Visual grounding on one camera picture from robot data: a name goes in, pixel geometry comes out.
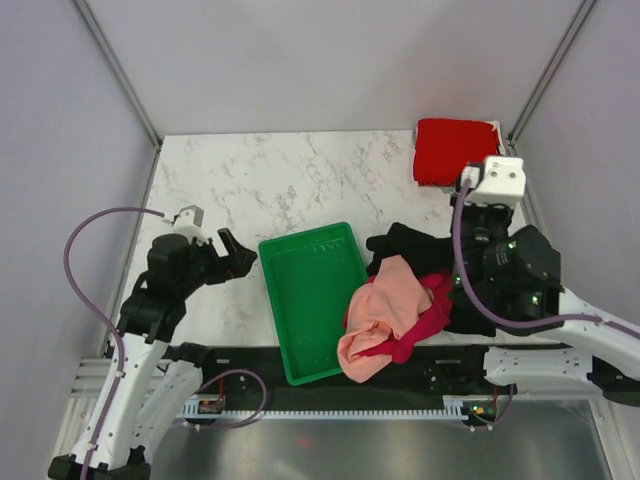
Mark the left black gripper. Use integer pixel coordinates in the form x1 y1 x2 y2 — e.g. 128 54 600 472
177 228 257 297

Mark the black t shirt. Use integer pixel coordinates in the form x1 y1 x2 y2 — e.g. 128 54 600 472
366 222 496 338

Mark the green plastic tray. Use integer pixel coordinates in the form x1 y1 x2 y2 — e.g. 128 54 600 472
258 222 367 386

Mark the magenta t shirt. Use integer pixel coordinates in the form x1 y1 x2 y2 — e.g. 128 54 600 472
357 270 453 364

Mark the peach pink t shirt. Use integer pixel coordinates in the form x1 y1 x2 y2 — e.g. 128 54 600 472
337 255 432 383

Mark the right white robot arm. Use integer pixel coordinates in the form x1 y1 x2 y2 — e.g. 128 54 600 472
450 199 639 407

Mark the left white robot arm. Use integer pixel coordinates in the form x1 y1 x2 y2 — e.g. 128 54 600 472
47 228 257 479

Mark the folded red t shirt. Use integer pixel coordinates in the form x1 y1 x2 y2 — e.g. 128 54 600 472
413 118 504 187

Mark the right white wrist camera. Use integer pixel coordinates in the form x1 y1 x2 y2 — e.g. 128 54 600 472
456 155 526 210

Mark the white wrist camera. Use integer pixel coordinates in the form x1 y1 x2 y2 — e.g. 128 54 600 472
456 155 526 210
163 205 208 245

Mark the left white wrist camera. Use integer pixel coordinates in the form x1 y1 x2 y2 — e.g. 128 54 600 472
163 205 208 245

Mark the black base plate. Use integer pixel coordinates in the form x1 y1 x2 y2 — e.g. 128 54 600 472
102 343 621 401

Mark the white slotted cable duct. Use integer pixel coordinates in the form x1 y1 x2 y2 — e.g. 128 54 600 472
177 396 490 421

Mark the right aluminium frame post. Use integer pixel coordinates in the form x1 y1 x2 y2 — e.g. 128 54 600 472
507 0 599 150

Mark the aluminium frame post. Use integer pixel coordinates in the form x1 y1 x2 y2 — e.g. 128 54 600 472
69 0 163 151
507 0 599 150

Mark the left aluminium frame post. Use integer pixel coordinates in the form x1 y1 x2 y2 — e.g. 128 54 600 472
69 0 163 151

